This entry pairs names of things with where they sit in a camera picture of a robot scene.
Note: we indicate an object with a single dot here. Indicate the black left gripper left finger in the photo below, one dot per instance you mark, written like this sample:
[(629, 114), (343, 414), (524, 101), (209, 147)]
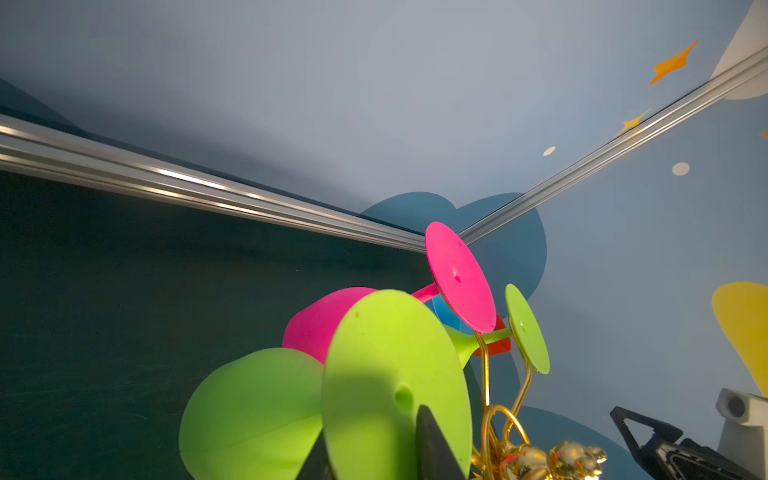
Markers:
[(317, 464)]

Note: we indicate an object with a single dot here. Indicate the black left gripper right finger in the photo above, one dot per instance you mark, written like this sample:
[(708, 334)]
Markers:
[(435, 459)]

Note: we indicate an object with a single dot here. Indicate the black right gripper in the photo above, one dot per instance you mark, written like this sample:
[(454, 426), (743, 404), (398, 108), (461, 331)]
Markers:
[(664, 459)]

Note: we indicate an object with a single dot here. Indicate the green wine glass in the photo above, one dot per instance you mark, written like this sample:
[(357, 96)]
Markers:
[(523, 330), (390, 357)]

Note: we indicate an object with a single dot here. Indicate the red wine glass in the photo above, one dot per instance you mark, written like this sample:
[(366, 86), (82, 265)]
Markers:
[(497, 345)]

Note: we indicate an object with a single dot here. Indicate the blue wine glass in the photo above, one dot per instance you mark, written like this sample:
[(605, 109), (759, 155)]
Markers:
[(444, 313)]

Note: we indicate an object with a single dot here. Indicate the pink wine glass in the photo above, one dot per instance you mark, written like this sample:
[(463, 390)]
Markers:
[(457, 278)]

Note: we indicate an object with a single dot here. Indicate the gold wire wine glass rack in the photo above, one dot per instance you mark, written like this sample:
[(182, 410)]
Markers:
[(506, 451)]

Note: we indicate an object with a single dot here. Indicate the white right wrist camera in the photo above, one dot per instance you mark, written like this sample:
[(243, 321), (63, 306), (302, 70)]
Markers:
[(743, 438)]

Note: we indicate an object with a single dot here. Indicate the aluminium right frame post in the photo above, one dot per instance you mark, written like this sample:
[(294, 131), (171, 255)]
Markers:
[(661, 122)]

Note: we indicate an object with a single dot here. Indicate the aluminium back frame rail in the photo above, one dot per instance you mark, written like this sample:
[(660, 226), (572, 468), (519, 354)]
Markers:
[(39, 151)]

